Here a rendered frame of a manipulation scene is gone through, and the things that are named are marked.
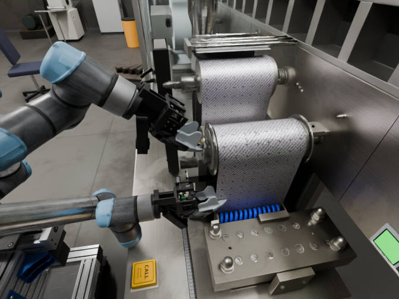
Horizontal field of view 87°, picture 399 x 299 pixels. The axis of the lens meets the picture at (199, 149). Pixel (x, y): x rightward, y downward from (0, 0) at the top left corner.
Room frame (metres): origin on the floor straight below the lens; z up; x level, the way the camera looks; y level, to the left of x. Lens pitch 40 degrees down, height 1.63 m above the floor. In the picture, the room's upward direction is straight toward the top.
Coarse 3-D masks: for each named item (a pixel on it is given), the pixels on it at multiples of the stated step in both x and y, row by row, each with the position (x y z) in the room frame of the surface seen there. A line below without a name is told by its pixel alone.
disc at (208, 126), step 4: (208, 124) 0.46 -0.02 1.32; (204, 128) 0.51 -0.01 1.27; (208, 128) 0.46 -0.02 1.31; (212, 128) 0.44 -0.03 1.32; (204, 132) 0.51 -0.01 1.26; (212, 132) 0.43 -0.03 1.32; (212, 136) 0.42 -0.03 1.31; (212, 140) 0.41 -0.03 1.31; (216, 152) 0.39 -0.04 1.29; (216, 156) 0.38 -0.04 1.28; (216, 160) 0.38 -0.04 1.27; (216, 164) 0.37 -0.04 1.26; (208, 168) 0.44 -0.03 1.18; (216, 168) 0.37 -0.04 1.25; (212, 172) 0.40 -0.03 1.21
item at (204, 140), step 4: (204, 136) 0.46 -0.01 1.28; (200, 140) 0.47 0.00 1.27; (204, 140) 0.44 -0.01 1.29; (208, 140) 0.44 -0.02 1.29; (204, 144) 0.43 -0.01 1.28; (208, 144) 0.43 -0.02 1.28; (204, 148) 0.42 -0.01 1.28; (208, 148) 0.42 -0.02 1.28; (204, 152) 0.41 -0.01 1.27; (208, 152) 0.41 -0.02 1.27; (204, 156) 0.41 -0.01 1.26; (208, 156) 0.41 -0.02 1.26; (204, 160) 0.41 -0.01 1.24; (208, 160) 0.41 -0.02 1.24
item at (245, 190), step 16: (224, 176) 0.39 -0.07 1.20; (240, 176) 0.40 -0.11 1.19; (256, 176) 0.40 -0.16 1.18; (272, 176) 0.41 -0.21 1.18; (288, 176) 0.42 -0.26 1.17; (224, 192) 0.39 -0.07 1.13; (240, 192) 0.40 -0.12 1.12; (256, 192) 0.41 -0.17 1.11; (272, 192) 0.42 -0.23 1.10; (224, 208) 0.39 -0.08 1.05; (240, 208) 0.40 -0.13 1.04; (256, 208) 0.41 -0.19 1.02
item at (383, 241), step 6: (384, 234) 0.23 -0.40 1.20; (390, 234) 0.22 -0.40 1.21; (378, 240) 0.23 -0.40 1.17; (384, 240) 0.22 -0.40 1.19; (390, 240) 0.21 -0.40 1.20; (396, 240) 0.21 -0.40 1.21; (378, 246) 0.22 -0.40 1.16; (384, 246) 0.21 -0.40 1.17; (390, 246) 0.21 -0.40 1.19; (396, 246) 0.20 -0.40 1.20; (384, 252) 0.20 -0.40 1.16; (390, 252) 0.20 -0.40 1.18; (396, 252) 0.19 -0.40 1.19; (390, 258) 0.19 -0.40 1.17; (396, 258) 0.19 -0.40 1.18
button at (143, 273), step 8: (136, 264) 0.27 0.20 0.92; (144, 264) 0.27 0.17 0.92; (152, 264) 0.27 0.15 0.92; (136, 272) 0.25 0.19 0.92; (144, 272) 0.25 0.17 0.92; (152, 272) 0.25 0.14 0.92; (136, 280) 0.23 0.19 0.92; (144, 280) 0.23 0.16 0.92; (152, 280) 0.23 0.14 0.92; (136, 288) 0.21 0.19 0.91
